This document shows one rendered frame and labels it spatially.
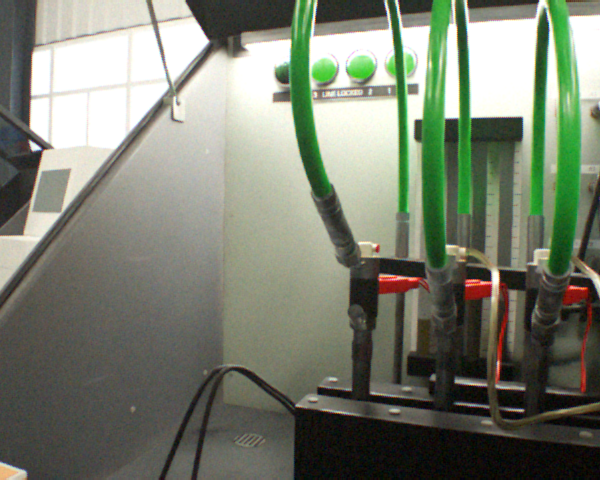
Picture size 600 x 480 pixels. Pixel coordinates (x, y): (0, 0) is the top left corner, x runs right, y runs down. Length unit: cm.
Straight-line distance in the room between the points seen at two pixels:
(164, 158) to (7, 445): 40
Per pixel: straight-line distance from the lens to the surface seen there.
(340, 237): 41
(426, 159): 33
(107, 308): 66
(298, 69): 34
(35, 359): 59
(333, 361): 83
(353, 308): 48
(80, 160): 338
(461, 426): 48
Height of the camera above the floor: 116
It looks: 3 degrees down
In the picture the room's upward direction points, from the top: 1 degrees clockwise
